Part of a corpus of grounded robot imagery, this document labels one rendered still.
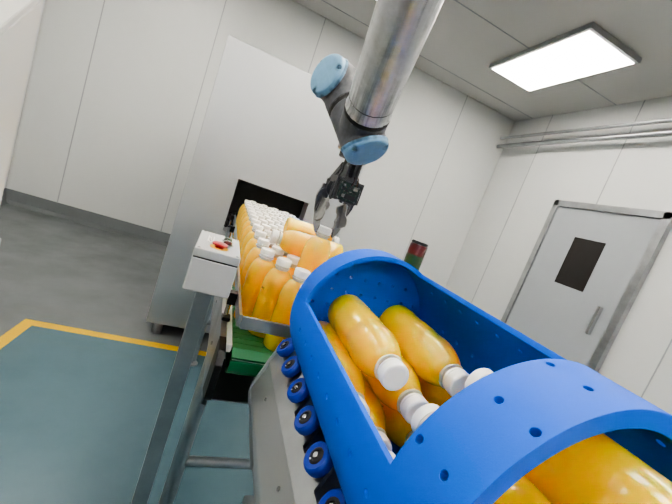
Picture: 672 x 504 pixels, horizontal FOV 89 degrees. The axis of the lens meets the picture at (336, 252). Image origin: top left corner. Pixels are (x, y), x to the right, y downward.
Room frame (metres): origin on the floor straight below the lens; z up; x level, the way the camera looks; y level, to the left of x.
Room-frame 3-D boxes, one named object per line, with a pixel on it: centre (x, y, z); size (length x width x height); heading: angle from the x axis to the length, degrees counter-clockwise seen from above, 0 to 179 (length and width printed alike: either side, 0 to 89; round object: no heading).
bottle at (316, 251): (0.89, 0.05, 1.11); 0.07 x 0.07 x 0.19
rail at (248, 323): (0.81, -0.04, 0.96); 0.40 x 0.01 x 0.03; 110
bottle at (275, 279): (0.86, 0.12, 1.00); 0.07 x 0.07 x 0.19
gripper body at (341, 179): (0.86, 0.04, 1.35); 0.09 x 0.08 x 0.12; 20
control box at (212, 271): (0.82, 0.28, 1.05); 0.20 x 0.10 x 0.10; 20
